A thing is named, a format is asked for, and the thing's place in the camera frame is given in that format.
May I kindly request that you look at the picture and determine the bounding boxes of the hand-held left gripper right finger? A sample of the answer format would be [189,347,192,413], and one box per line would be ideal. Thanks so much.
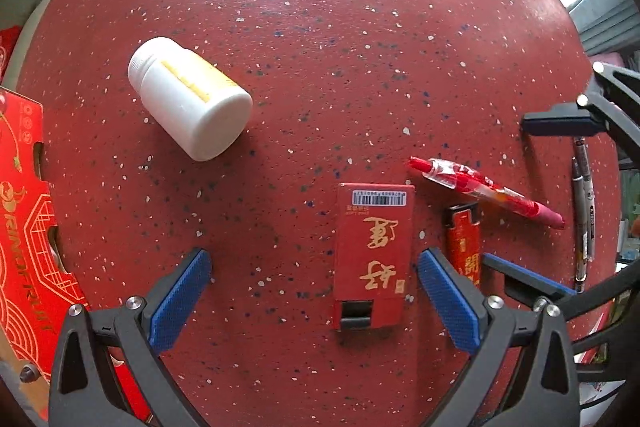
[417,248,582,427]

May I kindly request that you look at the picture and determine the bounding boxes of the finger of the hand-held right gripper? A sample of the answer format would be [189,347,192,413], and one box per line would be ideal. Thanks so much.
[482,253,637,344]
[521,62,640,138]

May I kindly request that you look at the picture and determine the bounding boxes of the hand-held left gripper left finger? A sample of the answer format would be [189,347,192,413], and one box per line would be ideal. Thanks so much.
[47,248,212,427]

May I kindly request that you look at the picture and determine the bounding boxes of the red lighter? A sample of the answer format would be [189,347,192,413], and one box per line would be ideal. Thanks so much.
[444,201,484,289]

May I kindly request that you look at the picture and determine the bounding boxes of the black pen with white label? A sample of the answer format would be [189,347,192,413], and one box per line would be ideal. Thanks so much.
[574,136,597,264]

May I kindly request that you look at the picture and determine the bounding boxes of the red grip pen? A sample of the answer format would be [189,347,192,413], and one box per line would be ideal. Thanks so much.
[407,156,566,229]

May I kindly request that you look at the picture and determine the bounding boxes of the red cigarette pack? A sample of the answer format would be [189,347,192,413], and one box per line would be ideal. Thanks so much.
[332,182,416,332]

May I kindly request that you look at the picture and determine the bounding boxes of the red cardboard box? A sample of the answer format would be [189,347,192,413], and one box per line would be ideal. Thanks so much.
[0,27,152,426]

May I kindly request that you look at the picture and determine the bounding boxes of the white bottle with yellow label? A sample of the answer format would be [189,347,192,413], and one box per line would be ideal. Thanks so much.
[127,36,254,163]

